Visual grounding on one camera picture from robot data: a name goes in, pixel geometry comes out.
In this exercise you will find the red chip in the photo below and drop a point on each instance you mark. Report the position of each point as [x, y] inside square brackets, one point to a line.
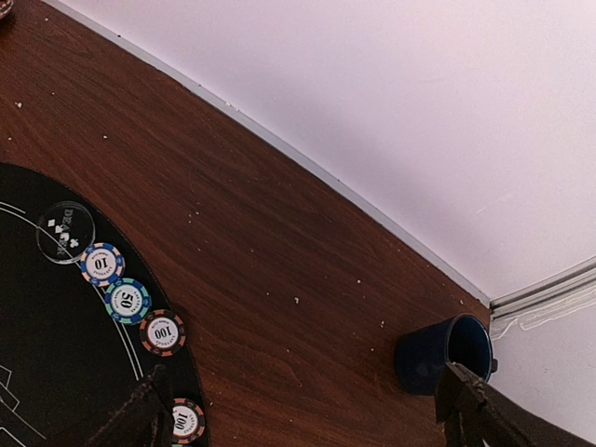
[189, 421]
[162, 333]

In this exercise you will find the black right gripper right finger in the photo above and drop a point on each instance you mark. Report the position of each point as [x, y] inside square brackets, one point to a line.
[473, 413]

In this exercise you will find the blue white chip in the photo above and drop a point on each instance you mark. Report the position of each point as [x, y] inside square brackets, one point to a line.
[102, 264]

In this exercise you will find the round black poker mat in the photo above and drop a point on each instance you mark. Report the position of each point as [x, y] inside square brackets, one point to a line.
[64, 360]

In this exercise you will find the green chip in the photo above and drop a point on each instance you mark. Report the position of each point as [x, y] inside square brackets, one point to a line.
[127, 301]

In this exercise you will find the dark blue enamel mug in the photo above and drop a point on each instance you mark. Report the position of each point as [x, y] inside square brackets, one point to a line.
[421, 356]

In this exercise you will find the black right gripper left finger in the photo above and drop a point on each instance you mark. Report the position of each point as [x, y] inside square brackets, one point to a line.
[144, 419]

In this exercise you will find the clear round dealer button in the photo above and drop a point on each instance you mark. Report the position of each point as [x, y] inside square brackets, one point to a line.
[64, 231]

